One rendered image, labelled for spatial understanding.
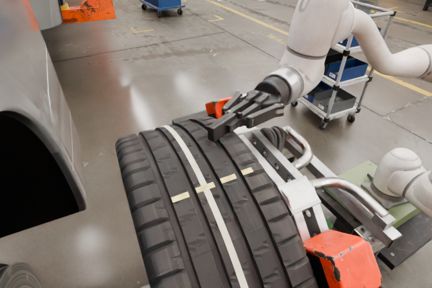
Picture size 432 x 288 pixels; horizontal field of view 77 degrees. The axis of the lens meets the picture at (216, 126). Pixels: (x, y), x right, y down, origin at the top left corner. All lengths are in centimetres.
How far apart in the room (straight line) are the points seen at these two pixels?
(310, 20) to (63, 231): 179
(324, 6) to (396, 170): 102
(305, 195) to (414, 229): 124
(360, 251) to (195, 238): 24
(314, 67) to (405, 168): 90
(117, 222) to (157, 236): 151
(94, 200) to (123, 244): 42
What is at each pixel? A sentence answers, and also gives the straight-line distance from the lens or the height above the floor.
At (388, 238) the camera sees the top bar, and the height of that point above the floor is 98.
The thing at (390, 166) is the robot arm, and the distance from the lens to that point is 152.
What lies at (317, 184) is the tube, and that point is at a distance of 71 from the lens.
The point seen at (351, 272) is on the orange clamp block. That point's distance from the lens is 49.
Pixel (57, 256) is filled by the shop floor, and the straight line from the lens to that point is 193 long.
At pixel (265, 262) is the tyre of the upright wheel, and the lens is 44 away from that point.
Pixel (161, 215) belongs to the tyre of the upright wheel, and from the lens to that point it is 43.
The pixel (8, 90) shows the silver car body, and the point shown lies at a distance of 59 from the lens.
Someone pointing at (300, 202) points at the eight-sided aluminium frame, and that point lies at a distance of 53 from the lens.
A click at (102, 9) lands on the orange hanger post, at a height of 64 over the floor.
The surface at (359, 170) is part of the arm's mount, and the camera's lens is 180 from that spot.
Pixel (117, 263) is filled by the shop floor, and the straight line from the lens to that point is 178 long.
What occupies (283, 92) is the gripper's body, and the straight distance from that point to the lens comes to 64.
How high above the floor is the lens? 151
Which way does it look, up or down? 36 degrees down
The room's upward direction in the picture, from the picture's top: straight up
